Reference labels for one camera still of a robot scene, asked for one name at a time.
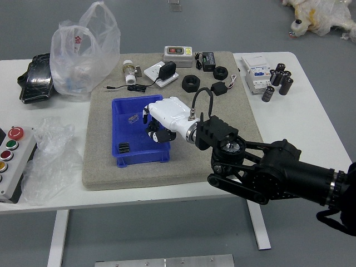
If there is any stack of black trays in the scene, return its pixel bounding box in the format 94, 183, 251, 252
17, 53, 55, 105

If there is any silver metal plate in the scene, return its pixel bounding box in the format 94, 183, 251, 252
94, 254, 235, 267

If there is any grey-brown mat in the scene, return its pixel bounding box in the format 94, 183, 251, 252
82, 51, 264, 191

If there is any white circuit breaker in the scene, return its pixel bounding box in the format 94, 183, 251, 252
240, 55, 275, 96

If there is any small black module with wires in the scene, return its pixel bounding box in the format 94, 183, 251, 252
210, 73, 238, 96

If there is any large clear plastic bag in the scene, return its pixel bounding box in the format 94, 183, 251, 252
50, 1, 121, 102

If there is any grey control button box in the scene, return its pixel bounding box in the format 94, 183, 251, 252
0, 126, 38, 204

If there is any black plug with cord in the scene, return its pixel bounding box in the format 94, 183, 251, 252
103, 61, 177, 93

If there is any white wall socket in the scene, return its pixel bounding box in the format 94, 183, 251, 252
144, 61, 180, 88

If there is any big black nut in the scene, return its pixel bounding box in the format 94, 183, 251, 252
181, 74, 201, 93

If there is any brass valve with white ends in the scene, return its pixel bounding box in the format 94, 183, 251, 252
121, 60, 143, 85

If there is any grey push-button switch box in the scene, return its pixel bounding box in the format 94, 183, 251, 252
163, 46, 194, 68

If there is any black power supply module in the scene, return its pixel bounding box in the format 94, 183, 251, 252
194, 51, 219, 72

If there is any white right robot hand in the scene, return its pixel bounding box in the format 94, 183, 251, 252
141, 96, 200, 144

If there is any white table leg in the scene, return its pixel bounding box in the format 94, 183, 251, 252
47, 209, 70, 267
245, 199, 272, 251

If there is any blue plastic box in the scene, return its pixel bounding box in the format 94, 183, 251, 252
111, 94, 171, 169

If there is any plush toy in plastic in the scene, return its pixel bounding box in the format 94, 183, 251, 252
280, 0, 356, 44

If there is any crumpled clear plastic bag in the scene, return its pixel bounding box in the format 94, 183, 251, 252
21, 116, 85, 207

